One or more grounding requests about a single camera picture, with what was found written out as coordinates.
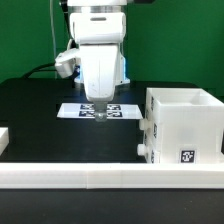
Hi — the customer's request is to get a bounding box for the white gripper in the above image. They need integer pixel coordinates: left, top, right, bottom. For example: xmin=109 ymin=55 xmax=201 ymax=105
xmin=80 ymin=44 xmax=119 ymax=122

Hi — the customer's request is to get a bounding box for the white front drawer box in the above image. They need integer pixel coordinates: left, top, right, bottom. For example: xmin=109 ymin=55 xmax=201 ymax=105
xmin=137 ymin=135 xmax=155 ymax=163

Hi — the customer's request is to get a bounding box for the white drawer box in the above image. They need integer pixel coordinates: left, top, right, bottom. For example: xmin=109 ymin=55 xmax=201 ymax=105
xmin=139 ymin=96 xmax=157 ymax=138
xmin=137 ymin=135 xmax=155 ymax=163

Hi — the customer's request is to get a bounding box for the white drawer cabinet frame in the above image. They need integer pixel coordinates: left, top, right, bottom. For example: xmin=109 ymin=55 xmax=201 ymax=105
xmin=146 ymin=88 xmax=224 ymax=164

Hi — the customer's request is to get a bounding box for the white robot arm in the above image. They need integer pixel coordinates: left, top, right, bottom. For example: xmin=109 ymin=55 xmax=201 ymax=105
xmin=67 ymin=0 xmax=134 ymax=121

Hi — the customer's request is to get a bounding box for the white tag plate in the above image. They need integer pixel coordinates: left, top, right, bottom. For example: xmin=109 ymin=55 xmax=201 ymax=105
xmin=57 ymin=103 xmax=142 ymax=121

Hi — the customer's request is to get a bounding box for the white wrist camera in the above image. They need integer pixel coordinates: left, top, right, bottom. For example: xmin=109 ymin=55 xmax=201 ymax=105
xmin=55 ymin=48 xmax=80 ymax=78

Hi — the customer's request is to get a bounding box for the white fence wall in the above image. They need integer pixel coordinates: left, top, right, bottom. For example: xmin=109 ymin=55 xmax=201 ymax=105
xmin=0 ymin=127 xmax=224 ymax=190

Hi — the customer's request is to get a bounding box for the black cable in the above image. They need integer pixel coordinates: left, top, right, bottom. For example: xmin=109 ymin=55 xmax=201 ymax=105
xmin=22 ymin=0 xmax=78 ymax=80

